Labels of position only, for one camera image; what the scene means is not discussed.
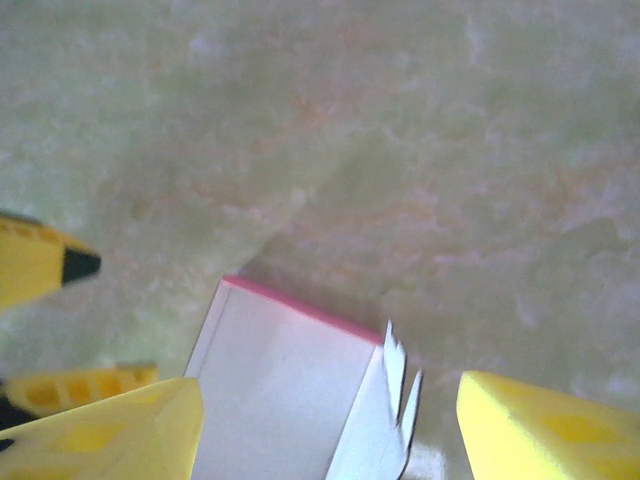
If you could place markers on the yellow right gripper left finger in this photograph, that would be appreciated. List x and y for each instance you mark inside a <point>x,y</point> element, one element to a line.
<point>100,440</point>

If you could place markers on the pink and white paper box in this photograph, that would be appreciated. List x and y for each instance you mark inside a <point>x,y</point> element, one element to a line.
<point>280,390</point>

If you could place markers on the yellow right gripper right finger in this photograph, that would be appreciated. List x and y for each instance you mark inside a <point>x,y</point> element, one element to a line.
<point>550,435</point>

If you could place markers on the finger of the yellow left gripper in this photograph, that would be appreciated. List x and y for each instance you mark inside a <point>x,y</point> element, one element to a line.
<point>30,260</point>
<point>75,387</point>

